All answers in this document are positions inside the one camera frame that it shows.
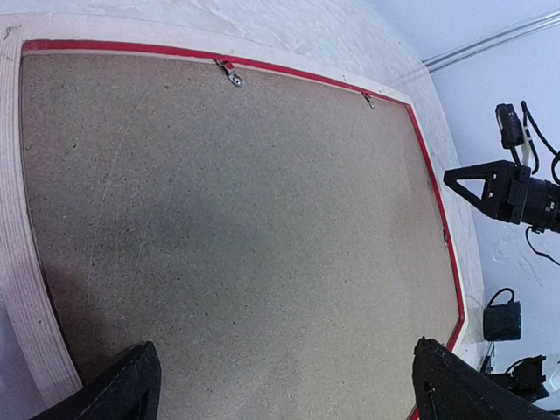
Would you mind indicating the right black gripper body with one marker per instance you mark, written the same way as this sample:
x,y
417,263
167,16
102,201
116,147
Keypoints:
x,y
530,200

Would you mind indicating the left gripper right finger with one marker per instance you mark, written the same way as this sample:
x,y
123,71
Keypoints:
x,y
448,388

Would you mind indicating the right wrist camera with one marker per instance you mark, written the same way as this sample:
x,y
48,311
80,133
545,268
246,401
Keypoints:
x,y
515,136

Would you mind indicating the wooden red photo frame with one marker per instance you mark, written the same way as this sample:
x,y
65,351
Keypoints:
x,y
22,283

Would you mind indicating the brown backing board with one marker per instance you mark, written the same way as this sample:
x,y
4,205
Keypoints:
x,y
280,243

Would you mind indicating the right aluminium post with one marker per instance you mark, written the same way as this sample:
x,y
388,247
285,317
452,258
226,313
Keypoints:
x,y
517,30

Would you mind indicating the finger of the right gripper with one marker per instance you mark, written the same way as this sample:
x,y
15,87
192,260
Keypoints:
x,y
481,185

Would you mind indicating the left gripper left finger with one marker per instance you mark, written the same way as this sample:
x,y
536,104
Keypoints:
x,y
128,389

